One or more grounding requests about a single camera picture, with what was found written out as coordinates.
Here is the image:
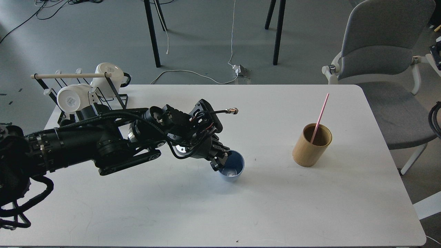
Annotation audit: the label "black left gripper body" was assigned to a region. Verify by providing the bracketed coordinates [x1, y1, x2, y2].
[162, 99, 223, 160]

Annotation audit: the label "wooden rack dowel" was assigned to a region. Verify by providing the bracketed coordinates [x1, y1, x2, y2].
[31, 72, 112, 80]

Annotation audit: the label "white mug upright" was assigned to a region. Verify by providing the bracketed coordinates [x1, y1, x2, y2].
[91, 62, 131, 98]

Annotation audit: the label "black table leg left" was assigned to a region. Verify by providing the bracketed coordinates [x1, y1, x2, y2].
[143, 0, 167, 68]

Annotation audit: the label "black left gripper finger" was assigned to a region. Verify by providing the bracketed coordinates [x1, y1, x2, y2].
[211, 135, 230, 158]
[208, 153, 228, 171]

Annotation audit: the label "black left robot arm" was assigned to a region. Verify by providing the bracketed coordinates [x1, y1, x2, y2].
[0, 99, 238, 230]

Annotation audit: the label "black floor cables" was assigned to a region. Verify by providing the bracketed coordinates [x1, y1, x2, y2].
[0, 0, 104, 43]

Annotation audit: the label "blue cup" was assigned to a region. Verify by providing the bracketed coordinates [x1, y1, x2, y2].
[218, 150, 245, 182]

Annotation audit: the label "white floor cable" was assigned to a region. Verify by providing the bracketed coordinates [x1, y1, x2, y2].
[151, 0, 242, 85]

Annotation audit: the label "white power plug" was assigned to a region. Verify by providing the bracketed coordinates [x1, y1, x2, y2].
[232, 64, 249, 78]

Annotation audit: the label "bamboo cylinder holder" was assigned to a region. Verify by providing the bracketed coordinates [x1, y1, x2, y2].
[292, 123, 332, 167]

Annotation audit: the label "black table leg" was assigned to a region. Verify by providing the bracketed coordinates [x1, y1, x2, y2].
[264, 0, 286, 66]
[143, 0, 167, 68]

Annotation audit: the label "black table leg right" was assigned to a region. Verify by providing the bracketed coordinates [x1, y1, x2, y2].
[264, 0, 286, 66]

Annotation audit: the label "black wire dish rack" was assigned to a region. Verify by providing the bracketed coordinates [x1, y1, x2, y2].
[31, 72, 128, 125]

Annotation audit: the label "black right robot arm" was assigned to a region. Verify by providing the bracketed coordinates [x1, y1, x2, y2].
[428, 101, 441, 139]

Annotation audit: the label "pink chopstick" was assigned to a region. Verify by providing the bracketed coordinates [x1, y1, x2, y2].
[310, 93, 329, 144]

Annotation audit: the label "white mug tilted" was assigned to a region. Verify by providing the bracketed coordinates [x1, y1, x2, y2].
[57, 84, 98, 113]

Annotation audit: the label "grey office chair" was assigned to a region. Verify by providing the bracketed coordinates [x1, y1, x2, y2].
[322, 0, 441, 175]

